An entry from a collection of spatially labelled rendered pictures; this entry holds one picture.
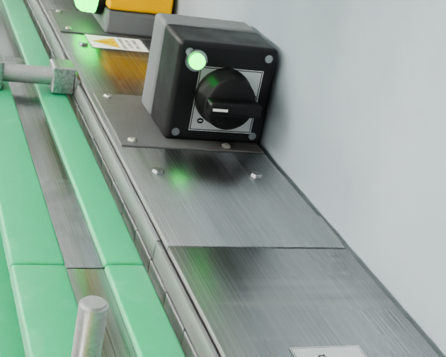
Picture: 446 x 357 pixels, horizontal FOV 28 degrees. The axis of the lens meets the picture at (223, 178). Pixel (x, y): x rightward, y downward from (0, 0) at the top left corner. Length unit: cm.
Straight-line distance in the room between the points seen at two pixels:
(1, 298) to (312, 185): 23
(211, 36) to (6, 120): 18
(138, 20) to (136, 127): 27
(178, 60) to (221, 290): 23
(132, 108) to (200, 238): 22
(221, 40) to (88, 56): 21
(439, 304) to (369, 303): 4
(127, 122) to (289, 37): 14
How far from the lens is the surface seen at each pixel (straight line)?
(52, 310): 49
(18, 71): 80
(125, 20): 95
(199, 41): 67
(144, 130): 69
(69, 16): 99
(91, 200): 61
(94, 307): 36
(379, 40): 57
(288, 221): 59
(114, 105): 74
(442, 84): 51
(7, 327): 60
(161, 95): 70
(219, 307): 48
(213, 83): 66
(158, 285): 53
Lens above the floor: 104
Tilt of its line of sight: 21 degrees down
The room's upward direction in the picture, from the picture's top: 88 degrees counter-clockwise
